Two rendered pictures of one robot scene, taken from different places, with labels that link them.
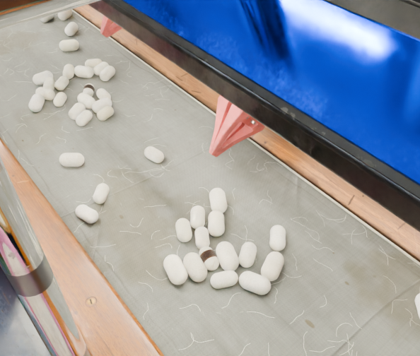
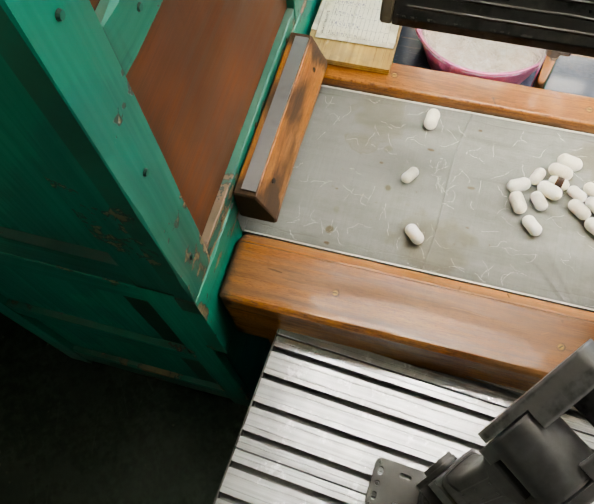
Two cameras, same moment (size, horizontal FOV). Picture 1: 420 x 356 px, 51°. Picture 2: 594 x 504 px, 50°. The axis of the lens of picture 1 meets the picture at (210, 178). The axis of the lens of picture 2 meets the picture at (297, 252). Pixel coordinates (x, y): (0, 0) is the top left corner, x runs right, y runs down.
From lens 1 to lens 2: 87 cm
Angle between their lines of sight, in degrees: 67
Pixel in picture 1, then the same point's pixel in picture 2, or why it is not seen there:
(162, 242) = not seen: outside the picture
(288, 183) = (566, 289)
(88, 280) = not seen: outside the picture
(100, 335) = (564, 99)
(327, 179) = (540, 304)
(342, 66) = not seen: outside the picture
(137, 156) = not seen: outside the picture
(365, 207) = (493, 293)
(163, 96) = not seen: outside the picture
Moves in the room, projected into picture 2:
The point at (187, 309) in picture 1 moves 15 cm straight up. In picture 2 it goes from (540, 152) to (571, 92)
